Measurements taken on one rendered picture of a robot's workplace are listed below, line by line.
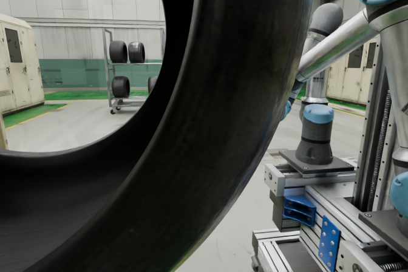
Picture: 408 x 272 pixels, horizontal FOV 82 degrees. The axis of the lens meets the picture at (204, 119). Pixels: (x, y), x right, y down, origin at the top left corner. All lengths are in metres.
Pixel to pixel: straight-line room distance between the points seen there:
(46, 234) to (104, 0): 11.68
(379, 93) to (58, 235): 0.92
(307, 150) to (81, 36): 11.41
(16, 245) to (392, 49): 0.67
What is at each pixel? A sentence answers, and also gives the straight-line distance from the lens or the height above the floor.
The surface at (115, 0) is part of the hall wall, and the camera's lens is 11.84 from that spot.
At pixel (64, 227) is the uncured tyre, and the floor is 0.92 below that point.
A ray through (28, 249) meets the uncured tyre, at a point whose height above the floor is 0.91.
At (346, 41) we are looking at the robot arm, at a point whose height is 1.18.
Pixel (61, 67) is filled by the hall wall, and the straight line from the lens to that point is 12.18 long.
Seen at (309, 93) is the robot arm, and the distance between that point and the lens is 1.20.
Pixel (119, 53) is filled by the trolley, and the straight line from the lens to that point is 5.68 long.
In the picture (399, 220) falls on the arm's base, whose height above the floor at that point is 0.74.
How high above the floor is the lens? 1.12
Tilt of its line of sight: 13 degrees down
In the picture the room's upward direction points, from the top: straight up
